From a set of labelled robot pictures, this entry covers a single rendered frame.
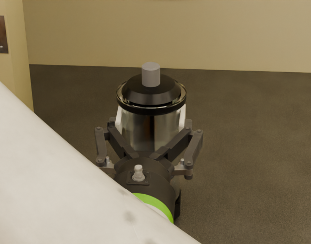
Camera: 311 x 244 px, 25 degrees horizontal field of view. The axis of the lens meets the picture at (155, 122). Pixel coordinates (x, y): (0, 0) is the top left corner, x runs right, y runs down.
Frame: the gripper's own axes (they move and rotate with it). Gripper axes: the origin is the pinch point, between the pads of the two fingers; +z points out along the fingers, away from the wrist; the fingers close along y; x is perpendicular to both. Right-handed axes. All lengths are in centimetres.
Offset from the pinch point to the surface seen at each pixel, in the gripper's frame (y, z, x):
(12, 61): 25.2, 13.6, -2.6
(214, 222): -10.7, -2.2, 18.6
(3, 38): 26.2, 13.2, -7.1
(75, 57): 22, 57, 17
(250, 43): -19, 57, 12
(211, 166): -10.2, 14.2, 18.3
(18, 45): 25.2, 18.3, -3.5
